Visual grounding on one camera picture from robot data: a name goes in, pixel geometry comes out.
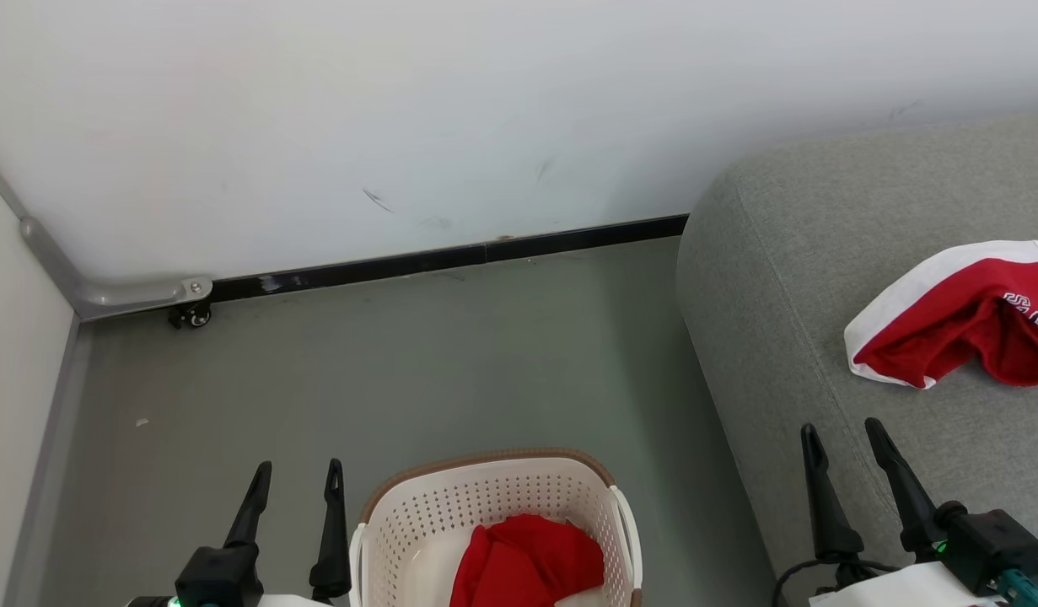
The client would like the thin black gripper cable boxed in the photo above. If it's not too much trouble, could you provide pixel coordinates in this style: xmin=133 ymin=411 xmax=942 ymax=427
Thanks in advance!
xmin=770 ymin=558 xmax=899 ymax=607

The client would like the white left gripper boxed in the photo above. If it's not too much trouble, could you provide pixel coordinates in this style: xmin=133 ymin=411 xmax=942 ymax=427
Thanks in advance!
xmin=223 ymin=458 xmax=352 ymax=607

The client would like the red and white garment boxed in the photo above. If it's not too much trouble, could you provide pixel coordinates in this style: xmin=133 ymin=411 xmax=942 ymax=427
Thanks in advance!
xmin=843 ymin=239 xmax=1038 ymax=390

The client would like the black baseboard strip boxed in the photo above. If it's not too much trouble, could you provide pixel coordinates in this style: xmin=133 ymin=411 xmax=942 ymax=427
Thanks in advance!
xmin=211 ymin=213 xmax=690 ymax=304

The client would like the grey fabric sofa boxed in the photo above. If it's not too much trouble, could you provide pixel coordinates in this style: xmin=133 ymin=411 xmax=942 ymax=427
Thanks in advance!
xmin=675 ymin=114 xmax=1038 ymax=607

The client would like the cream perforated laundry basket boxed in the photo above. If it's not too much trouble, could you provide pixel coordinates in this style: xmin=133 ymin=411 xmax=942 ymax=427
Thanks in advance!
xmin=348 ymin=447 xmax=644 ymax=607

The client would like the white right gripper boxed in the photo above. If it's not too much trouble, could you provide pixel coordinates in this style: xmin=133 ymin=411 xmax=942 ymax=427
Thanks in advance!
xmin=800 ymin=417 xmax=993 ymax=607

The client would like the plain red garment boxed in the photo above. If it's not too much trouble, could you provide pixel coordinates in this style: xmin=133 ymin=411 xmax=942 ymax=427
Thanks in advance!
xmin=449 ymin=513 xmax=605 ymax=607

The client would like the small black caster wheel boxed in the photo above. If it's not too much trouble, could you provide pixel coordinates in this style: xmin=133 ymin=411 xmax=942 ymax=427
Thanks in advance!
xmin=167 ymin=302 xmax=213 ymax=330

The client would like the grey metal partition frame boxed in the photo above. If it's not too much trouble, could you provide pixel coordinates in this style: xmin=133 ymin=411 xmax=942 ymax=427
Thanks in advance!
xmin=0 ymin=145 xmax=214 ymax=607

